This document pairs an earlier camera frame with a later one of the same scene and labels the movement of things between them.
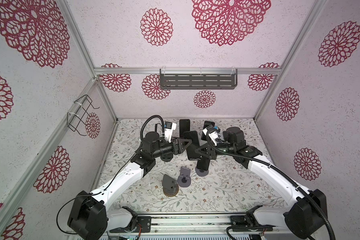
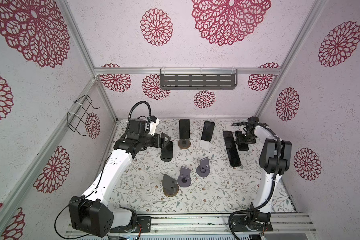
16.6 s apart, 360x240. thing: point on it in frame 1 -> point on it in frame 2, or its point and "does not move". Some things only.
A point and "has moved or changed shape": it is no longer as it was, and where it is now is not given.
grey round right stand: (201, 172) does not move
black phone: (192, 155) has moved or changed shape
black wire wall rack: (76, 120) does not move
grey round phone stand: (184, 180) does not move
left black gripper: (178, 149) -> (159, 140)
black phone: (203, 163) has moved or changed shape
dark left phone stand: (166, 157) does not move
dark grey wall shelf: (198, 78) does not move
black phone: (206, 124) does not move
